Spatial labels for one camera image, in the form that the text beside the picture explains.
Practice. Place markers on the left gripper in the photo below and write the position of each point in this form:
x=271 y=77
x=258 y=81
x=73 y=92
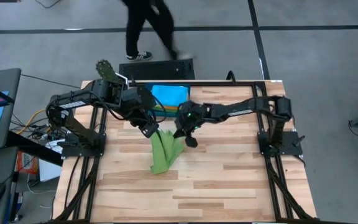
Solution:
x=141 y=114

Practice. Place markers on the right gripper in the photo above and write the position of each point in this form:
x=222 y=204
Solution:
x=193 y=115

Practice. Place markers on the blue microfiber towel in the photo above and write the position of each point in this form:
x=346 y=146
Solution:
x=171 y=95

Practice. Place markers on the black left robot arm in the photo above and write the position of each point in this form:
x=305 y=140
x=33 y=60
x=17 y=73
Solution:
x=79 y=99

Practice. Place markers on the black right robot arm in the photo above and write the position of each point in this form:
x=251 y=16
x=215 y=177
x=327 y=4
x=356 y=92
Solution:
x=250 y=107

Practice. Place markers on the teal plastic bin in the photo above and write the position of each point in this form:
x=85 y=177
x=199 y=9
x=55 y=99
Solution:
x=185 y=90

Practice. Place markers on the black floor vent grate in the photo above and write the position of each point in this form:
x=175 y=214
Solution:
x=157 y=70

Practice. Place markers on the green cactus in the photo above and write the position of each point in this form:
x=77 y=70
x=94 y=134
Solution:
x=106 y=70

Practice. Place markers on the person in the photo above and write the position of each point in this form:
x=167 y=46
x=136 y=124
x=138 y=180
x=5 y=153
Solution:
x=135 y=28

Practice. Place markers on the white box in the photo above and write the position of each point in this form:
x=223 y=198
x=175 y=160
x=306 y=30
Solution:
x=50 y=169

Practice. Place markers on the orange cardboard box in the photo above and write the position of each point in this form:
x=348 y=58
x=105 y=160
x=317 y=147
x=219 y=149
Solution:
x=28 y=163

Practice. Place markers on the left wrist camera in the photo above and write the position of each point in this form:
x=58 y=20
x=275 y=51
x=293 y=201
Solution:
x=140 y=96

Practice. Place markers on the black aluminium table frame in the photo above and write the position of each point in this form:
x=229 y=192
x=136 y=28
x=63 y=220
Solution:
x=247 y=83

